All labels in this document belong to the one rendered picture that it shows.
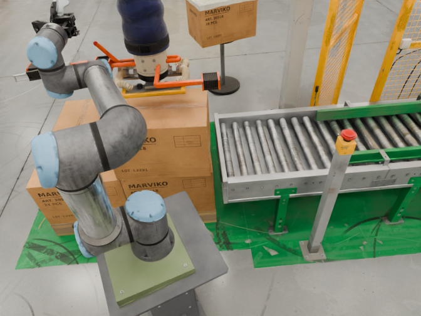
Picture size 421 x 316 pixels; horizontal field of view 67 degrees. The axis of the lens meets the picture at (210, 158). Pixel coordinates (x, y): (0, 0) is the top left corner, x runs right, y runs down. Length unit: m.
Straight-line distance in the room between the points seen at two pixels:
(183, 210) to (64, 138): 0.98
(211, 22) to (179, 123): 1.69
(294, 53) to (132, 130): 2.37
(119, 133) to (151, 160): 1.23
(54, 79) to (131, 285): 0.82
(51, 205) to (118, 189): 0.49
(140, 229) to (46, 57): 0.68
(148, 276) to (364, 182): 1.43
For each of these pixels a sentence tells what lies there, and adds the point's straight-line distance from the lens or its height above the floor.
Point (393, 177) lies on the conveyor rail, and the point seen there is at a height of 0.51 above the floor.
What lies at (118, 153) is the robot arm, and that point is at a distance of 0.72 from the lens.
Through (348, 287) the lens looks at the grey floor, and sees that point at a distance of 2.34.
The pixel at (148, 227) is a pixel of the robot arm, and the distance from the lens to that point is 1.27.
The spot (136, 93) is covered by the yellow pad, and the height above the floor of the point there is 1.13.
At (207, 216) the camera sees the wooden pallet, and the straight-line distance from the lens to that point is 2.40.
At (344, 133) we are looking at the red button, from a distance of 1.62.
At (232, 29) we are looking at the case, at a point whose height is 0.74.
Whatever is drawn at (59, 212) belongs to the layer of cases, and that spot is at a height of 0.27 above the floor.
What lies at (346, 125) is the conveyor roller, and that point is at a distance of 2.52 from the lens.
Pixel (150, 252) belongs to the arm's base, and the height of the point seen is 0.84.
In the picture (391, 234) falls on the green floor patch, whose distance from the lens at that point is 2.66.
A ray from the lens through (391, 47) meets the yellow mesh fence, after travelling 2.62.
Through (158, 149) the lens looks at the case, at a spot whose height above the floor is 0.79.
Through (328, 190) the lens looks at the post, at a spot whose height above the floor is 0.66.
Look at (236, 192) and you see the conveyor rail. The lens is 1.99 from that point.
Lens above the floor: 2.02
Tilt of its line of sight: 44 degrees down
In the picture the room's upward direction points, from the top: 4 degrees counter-clockwise
